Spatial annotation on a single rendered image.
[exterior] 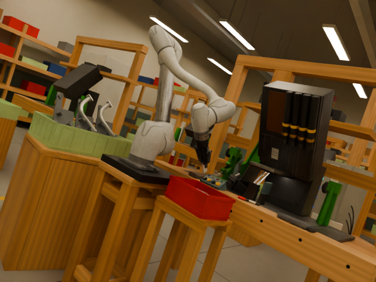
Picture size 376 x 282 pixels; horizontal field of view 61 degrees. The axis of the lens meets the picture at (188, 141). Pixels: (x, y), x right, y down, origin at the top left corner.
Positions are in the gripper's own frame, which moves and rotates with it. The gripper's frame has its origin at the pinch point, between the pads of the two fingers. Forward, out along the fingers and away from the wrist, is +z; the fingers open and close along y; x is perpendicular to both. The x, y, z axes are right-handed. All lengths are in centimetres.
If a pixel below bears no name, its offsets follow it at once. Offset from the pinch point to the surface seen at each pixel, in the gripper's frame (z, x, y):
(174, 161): 283, 289, -379
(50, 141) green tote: -22, -58, -76
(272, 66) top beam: -34, 102, -14
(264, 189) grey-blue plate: 11.1, 14.8, 33.7
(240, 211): 13.3, -7.0, 31.9
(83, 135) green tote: -17, -37, -74
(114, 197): -3, -54, -18
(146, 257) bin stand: 25, -57, 6
